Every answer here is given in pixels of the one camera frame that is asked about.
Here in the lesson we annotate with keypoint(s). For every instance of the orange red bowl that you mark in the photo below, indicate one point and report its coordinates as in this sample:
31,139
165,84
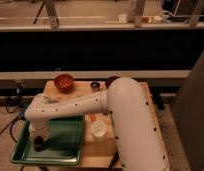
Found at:
64,82

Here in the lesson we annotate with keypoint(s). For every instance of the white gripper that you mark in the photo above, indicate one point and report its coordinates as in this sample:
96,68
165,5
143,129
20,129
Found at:
39,130

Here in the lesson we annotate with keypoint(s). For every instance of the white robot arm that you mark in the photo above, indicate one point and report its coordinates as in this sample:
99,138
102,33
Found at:
137,133

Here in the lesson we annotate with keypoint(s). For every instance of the black handled brush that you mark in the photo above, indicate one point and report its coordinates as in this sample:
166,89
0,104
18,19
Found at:
113,161

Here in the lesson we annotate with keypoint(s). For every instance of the small metal cup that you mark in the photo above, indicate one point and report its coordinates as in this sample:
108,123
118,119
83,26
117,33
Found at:
95,86

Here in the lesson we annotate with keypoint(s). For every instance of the green plastic tray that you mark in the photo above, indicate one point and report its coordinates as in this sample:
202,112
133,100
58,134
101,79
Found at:
63,146

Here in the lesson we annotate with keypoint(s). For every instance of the grey round eraser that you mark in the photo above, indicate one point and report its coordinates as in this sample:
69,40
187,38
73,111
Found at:
39,144

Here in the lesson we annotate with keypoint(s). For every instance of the purple bowl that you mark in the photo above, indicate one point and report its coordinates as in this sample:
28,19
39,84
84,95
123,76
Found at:
110,80

